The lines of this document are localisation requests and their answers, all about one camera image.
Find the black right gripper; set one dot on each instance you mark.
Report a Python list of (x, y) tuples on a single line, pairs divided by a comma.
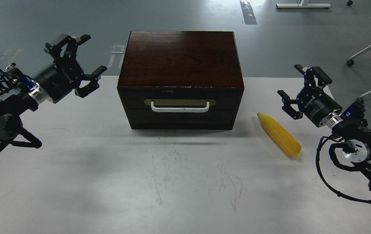
[(312, 100)]

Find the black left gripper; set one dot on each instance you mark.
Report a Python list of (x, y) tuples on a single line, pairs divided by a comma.
[(65, 74)]

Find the yellow corn cob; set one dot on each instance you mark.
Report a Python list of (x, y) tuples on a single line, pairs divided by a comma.
[(280, 136)]

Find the wooden drawer with white handle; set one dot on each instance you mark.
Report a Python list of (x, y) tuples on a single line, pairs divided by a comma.
[(218, 101)]

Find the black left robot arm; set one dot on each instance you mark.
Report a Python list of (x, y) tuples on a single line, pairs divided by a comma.
[(19, 92)]

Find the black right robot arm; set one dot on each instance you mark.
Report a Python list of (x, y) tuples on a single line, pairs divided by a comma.
[(351, 150)]

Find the dark wooden drawer box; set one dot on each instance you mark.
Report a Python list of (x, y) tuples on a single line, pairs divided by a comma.
[(181, 63)]

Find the white desk leg base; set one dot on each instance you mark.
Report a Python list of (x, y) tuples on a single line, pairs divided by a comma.
[(303, 4)]

